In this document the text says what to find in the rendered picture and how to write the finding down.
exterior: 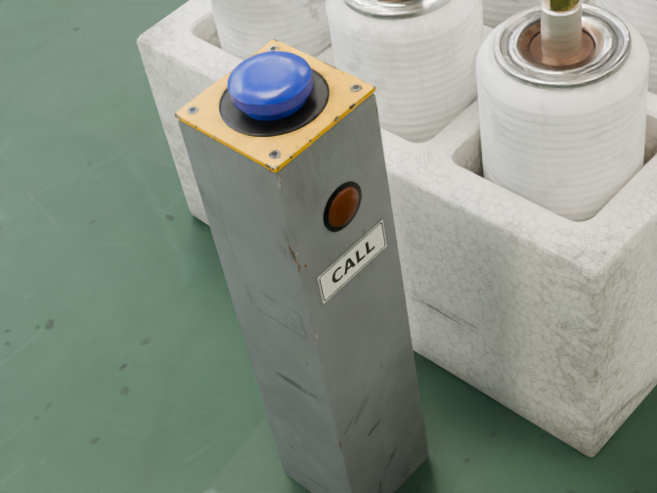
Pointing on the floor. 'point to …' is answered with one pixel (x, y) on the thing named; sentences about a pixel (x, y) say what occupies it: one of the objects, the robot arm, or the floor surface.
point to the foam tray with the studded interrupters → (485, 258)
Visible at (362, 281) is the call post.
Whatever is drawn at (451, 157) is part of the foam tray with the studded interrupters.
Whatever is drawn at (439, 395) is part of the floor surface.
